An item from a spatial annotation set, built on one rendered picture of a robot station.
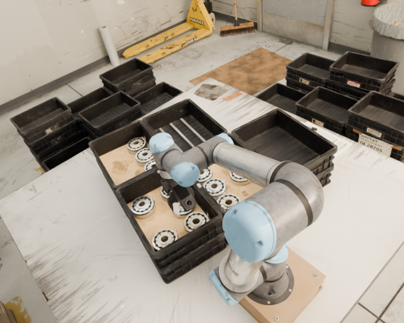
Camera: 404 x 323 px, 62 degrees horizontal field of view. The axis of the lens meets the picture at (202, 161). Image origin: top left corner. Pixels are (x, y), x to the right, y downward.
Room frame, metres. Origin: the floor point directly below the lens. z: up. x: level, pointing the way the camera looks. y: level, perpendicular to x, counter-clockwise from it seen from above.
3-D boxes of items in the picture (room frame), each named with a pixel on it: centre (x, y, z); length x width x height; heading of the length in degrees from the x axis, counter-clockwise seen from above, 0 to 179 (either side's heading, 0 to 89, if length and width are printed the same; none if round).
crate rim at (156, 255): (0.89, 0.17, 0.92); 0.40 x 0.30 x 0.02; 24
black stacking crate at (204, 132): (1.38, 0.06, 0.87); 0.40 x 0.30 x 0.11; 24
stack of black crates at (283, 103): (2.25, -0.75, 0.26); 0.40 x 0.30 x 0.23; 34
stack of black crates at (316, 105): (1.92, -0.98, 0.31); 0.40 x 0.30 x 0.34; 34
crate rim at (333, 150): (1.14, -0.37, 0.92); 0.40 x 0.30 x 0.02; 24
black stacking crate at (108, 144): (1.26, 0.34, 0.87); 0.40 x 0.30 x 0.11; 24
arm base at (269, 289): (0.56, -0.15, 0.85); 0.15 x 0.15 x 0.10
